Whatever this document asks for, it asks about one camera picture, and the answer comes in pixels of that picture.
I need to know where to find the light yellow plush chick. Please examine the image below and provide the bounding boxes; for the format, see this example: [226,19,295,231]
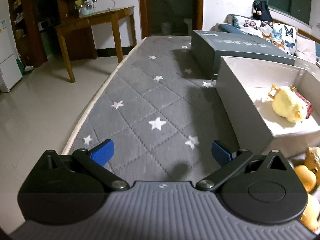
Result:
[268,84,306,124]

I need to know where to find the beige plush toy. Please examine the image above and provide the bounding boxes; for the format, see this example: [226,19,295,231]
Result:
[304,147,320,173]

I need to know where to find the white cardboard box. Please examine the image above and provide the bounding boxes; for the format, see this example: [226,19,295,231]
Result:
[216,56,319,157]

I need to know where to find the grey star patterned mat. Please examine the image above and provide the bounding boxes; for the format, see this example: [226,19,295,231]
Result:
[63,36,239,184]

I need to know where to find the red snack packet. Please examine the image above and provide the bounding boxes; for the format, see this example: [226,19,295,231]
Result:
[295,90,313,119]

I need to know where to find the orange yellow duck toy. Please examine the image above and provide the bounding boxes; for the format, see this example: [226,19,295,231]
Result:
[294,165,319,233]

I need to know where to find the grey box lid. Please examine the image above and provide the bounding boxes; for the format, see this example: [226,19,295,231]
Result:
[190,30,296,79]

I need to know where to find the white refrigerator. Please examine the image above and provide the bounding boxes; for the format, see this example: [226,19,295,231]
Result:
[0,20,22,93]

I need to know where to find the grey pillow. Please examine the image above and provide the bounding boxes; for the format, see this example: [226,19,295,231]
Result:
[295,36,316,64]

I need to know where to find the blue sofa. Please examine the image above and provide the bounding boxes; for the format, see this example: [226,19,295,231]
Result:
[214,14,246,35]

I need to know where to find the butterfly pattern pillow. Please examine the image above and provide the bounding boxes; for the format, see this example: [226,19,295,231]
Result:
[232,15,297,55]

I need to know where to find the wooden side table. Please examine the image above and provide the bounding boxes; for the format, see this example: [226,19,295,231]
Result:
[55,5,138,84]

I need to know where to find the glass jars on table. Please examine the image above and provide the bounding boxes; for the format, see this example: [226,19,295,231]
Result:
[78,0,98,17]

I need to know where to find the black bag on sofa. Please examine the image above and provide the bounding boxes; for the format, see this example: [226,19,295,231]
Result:
[252,1,273,22]

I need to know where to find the dark wooden shelf cabinet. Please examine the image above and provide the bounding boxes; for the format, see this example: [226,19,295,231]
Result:
[8,0,86,68]

